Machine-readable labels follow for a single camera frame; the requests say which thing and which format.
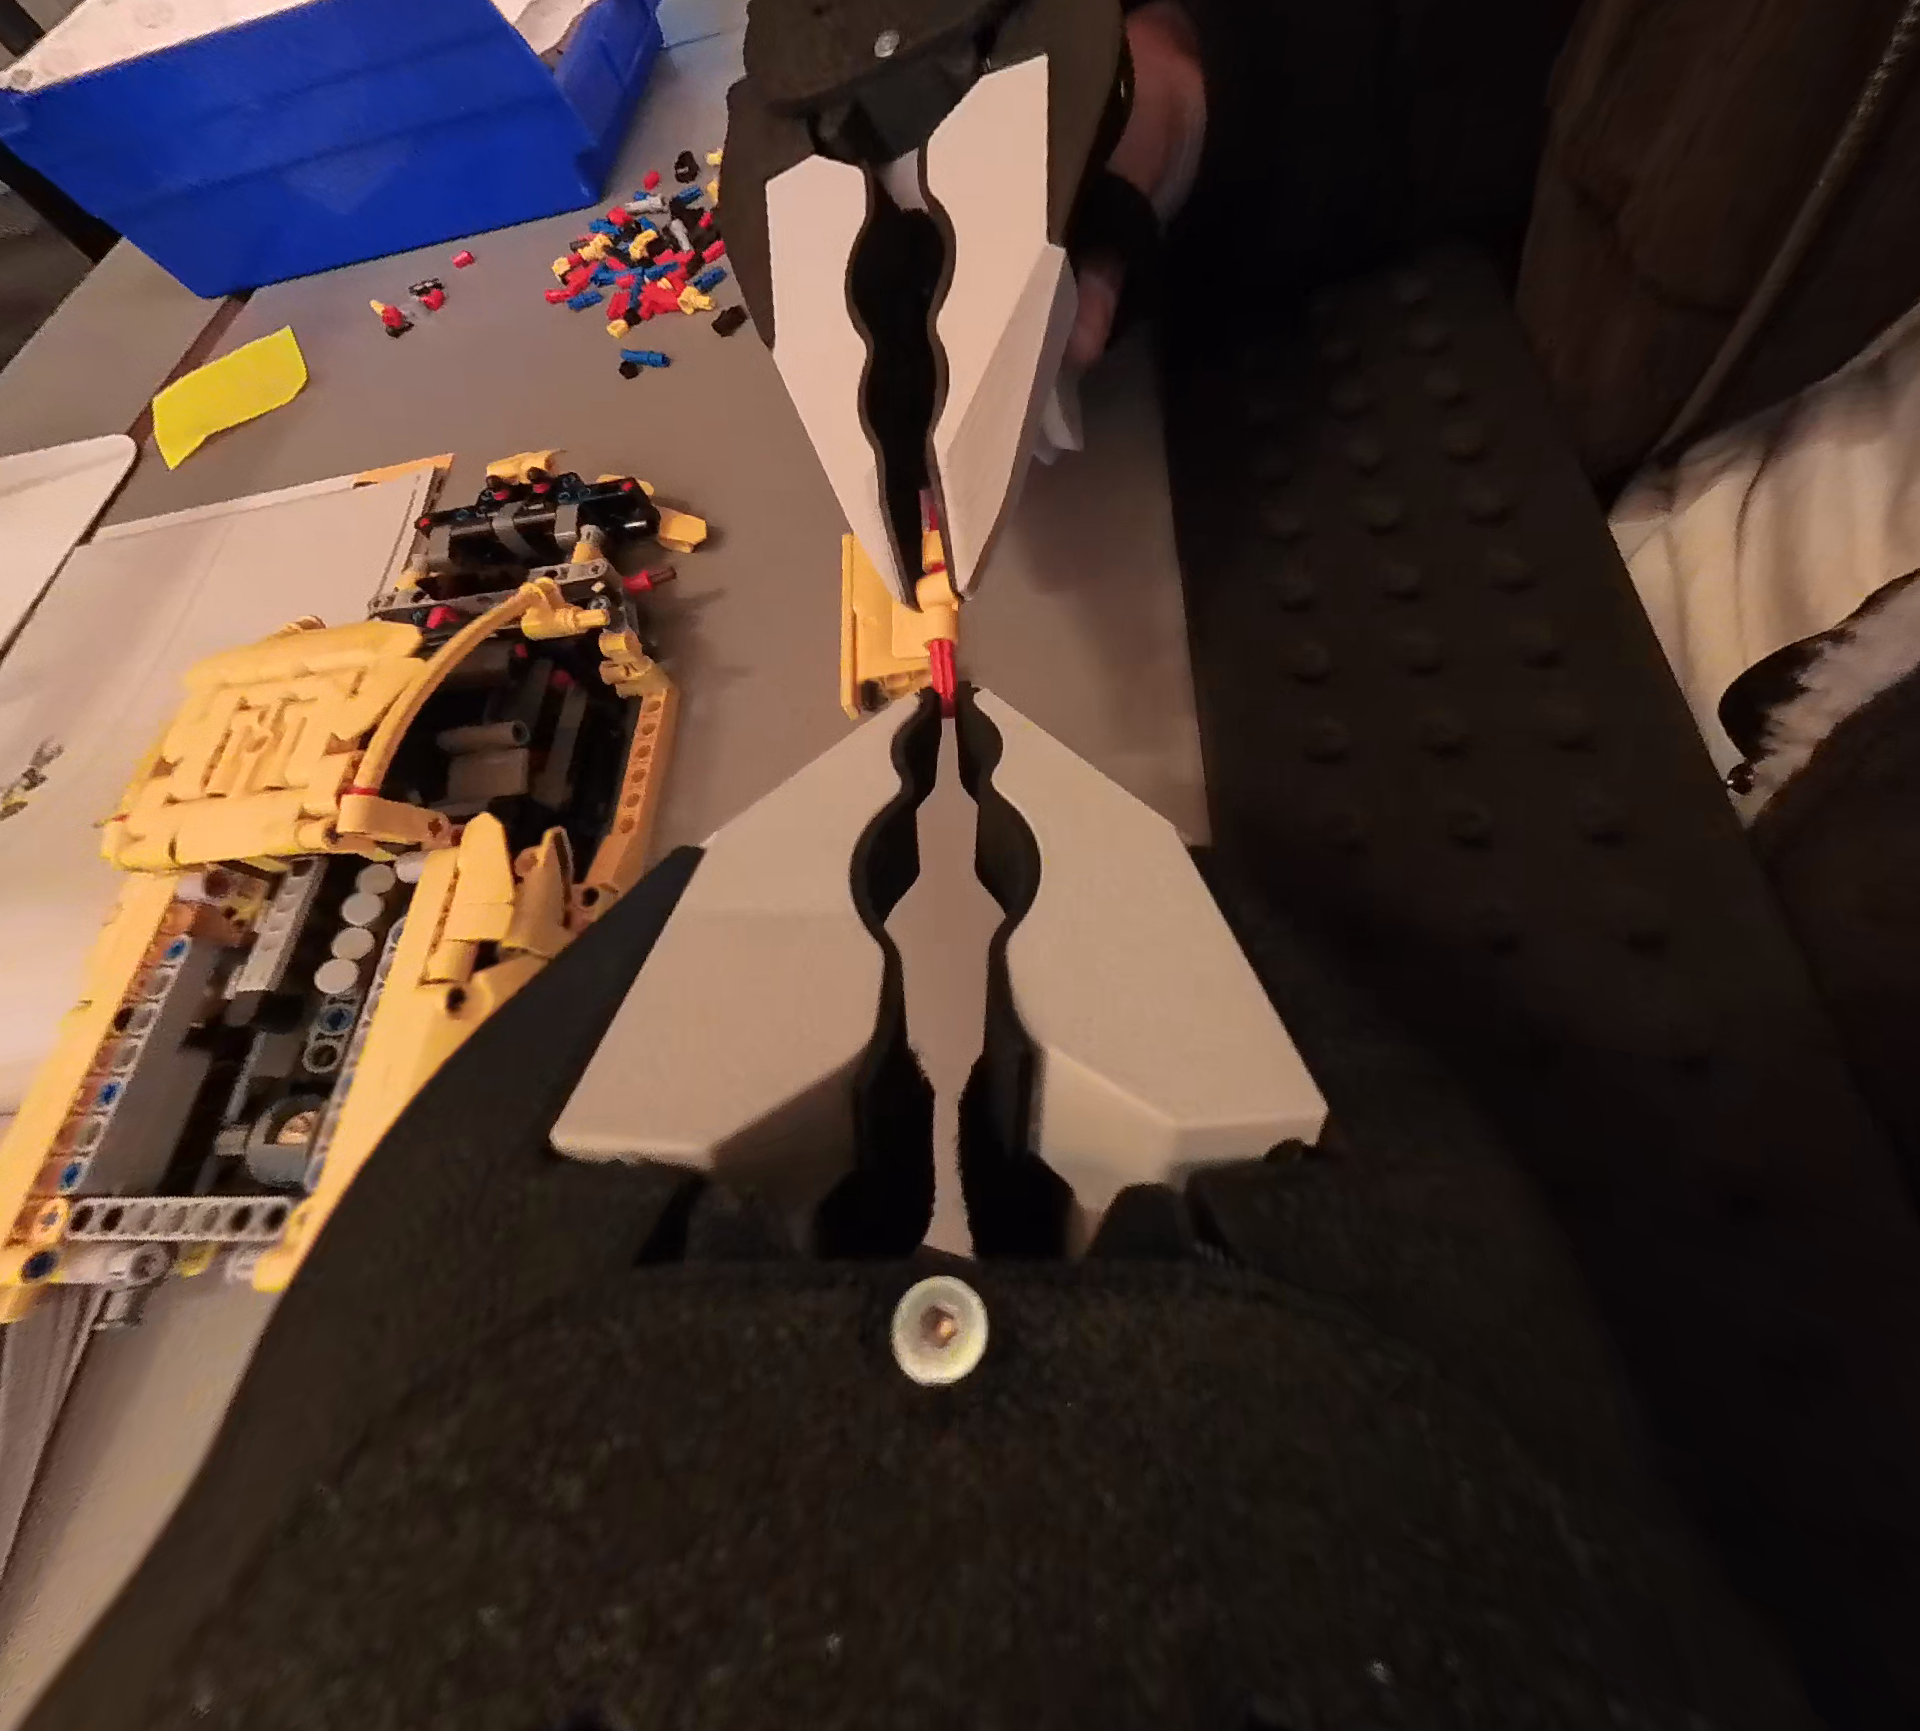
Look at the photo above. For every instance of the yellow toy brick car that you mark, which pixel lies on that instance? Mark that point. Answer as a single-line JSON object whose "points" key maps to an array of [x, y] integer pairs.
{"points": [[271, 741]]}

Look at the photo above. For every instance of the pile of small coloured pins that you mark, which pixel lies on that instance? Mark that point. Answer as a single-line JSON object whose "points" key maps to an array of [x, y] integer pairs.
{"points": [[647, 261]]}

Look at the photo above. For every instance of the person's right hand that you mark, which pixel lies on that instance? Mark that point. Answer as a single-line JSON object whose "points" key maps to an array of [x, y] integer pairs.
{"points": [[1172, 111]]}

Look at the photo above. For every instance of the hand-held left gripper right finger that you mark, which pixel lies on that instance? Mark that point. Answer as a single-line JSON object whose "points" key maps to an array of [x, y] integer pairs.
{"points": [[1157, 1010]]}

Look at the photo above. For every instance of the blue storage bin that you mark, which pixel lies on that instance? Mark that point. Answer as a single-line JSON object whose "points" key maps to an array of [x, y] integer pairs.
{"points": [[300, 140]]}

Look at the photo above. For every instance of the person's right forearm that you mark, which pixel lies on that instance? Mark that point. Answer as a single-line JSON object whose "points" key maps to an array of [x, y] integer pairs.
{"points": [[1351, 37]]}

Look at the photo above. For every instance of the open instruction booklet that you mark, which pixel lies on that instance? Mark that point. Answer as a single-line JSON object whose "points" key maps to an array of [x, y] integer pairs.
{"points": [[151, 591]]}

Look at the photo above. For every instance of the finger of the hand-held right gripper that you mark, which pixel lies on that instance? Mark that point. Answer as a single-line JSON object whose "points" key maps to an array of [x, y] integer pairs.
{"points": [[818, 306], [1006, 261]]}

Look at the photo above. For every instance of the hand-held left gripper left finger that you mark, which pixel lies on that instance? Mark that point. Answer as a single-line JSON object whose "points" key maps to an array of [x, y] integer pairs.
{"points": [[735, 1010]]}

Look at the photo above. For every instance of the yellow curved panel piece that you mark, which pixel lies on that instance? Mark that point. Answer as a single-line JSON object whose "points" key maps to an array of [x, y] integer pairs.
{"points": [[875, 635]]}

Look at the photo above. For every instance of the small red black pin cluster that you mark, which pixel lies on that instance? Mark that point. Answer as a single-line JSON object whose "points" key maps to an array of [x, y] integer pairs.
{"points": [[414, 298]]}

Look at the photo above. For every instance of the grey desk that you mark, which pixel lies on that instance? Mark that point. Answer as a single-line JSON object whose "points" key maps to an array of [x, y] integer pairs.
{"points": [[1080, 591]]}

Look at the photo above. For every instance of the red axle pin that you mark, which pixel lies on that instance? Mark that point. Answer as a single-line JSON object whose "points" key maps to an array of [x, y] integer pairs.
{"points": [[941, 673]]}

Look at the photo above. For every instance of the yellow sticky note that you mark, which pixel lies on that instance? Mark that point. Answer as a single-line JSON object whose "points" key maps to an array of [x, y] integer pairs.
{"points": [[226, 396]]}

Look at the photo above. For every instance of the white document stand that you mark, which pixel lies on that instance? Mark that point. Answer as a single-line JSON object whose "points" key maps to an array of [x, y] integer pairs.
{"points": [[51, 515]]}

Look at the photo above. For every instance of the person's fleece jacket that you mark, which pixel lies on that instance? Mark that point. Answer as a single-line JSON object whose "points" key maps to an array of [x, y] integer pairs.
{"points": [[1724, 532]]}

